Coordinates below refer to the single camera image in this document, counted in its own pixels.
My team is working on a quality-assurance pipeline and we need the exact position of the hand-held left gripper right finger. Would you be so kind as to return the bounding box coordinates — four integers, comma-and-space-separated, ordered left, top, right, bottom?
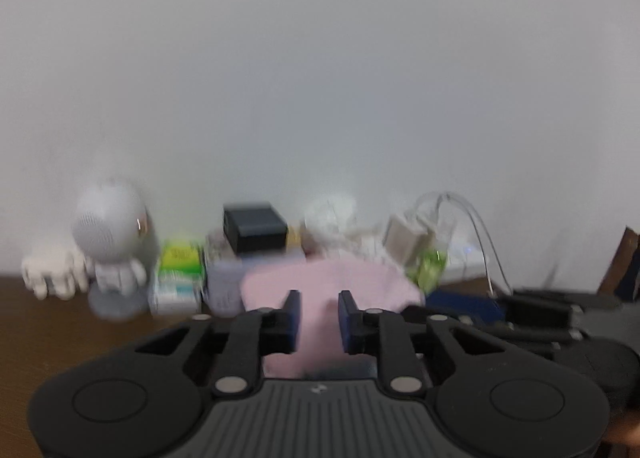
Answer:
337, 289, 531, 396

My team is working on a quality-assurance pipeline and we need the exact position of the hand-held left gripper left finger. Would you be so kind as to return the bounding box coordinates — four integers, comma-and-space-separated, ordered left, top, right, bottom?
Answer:
107, 289, 302, 399

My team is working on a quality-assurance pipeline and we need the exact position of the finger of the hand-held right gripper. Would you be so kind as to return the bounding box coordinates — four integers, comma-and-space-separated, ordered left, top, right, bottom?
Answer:
426, 288, 627, 325
402, 305, 588, 351

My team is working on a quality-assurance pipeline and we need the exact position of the pastel pink blue garment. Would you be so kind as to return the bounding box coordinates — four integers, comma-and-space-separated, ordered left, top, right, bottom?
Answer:
240, 258, 427, 380

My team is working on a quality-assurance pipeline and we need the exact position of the white power strip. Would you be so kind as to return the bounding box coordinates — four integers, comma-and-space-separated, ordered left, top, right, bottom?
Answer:
442, 243, 497, 285

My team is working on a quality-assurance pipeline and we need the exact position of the white plastic container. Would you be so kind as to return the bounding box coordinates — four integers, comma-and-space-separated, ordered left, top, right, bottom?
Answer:
204, 232, 247, 317

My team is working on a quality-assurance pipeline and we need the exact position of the brown wooden object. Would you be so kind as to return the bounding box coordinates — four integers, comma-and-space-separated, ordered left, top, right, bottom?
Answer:
599, 225, 640, 302

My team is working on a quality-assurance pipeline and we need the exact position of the crumpled white plastic bag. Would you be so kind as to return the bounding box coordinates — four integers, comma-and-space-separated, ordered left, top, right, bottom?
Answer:
301, 192, 362, 256

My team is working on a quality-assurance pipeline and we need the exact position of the black box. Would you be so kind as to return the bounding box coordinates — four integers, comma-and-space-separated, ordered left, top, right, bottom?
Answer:
222, 202, 289, 255

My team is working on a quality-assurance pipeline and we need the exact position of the green white box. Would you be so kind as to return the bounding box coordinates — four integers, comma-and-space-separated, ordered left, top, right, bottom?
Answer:
151, 237, 207, 315

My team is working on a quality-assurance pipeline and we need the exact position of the white robot toy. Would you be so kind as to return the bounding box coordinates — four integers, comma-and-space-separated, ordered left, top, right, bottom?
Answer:
21, 178, 152, 321

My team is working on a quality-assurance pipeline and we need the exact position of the clear white cable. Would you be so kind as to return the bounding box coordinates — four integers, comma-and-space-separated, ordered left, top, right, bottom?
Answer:
414, 190, 513, 296

